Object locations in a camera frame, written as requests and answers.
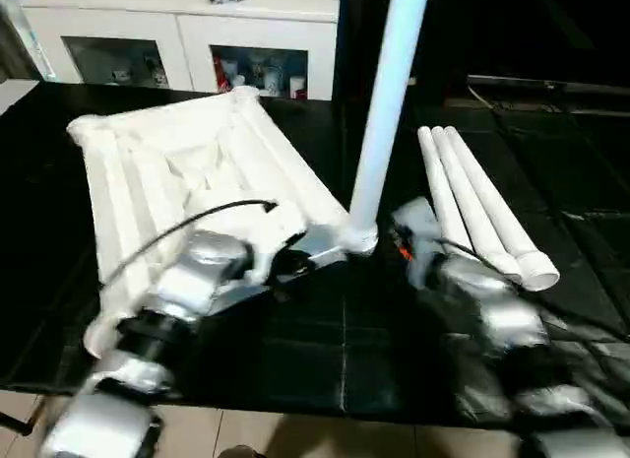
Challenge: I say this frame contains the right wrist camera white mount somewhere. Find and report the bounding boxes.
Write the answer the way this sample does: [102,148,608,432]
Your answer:
[391,196,441,285]

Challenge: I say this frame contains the white cabinet glass doors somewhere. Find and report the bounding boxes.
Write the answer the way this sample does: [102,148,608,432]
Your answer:
[18,0,342,103]

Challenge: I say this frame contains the grey curtain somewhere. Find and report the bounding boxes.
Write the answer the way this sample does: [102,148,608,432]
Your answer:
[0,0,31,83]

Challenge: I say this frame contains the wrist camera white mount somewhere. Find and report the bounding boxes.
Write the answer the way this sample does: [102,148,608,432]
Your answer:
[234,229,309,285]
[391,196,441,285]

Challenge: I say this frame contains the white plastic table leg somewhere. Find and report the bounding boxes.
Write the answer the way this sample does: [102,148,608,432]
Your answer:
[346,0,433,258]
[430,125,526,282]
[444,125,562,294]
[416,126,513,285]

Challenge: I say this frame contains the black box gold label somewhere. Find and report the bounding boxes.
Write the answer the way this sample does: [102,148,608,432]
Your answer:
[338,0,470,110]

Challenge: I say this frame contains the black left camera cable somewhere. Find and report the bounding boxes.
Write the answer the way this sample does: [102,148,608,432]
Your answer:
[96,196,281,288]

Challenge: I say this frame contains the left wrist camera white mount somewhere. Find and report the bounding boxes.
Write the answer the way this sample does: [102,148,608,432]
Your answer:
[234,229,309,285]

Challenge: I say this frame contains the white teal wrapped roll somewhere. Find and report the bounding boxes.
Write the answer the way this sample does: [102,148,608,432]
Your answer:
[8,0,56,81]

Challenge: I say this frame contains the black stand leg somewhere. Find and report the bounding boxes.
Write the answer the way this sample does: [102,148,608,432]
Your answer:
[0,410,36,438]

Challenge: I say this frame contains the dark rounded foot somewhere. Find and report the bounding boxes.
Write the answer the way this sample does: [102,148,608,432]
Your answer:
[218,444,268,458]

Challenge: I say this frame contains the silver metal rail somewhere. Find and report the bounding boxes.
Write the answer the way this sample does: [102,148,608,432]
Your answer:
[466,73,630,94]

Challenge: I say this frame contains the black mat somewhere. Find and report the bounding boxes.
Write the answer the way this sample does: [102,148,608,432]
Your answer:
[0,81,630,427]

